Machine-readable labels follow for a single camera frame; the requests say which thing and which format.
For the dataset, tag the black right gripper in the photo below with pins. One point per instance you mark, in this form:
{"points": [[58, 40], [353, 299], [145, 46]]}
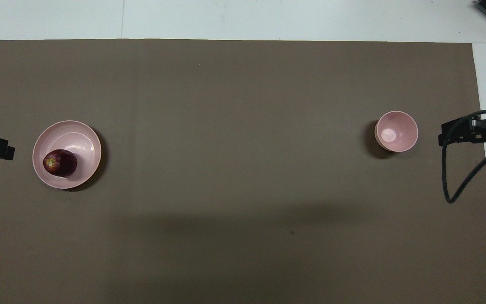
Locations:
{"points": [[458, 133]]}

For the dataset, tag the red apple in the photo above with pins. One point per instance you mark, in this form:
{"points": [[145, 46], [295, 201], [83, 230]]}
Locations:
{"points": [[61, 164]]}

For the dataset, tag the pink bowl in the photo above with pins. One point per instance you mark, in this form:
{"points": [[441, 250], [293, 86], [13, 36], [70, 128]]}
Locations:
{"points": [[397, 131]]}

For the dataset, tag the pink plate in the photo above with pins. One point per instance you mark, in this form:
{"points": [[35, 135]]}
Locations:
{"points": [[78, 135]]}

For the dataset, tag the brown table mat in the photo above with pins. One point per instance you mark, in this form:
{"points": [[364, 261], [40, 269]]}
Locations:
{"points": [[243, 169]]}

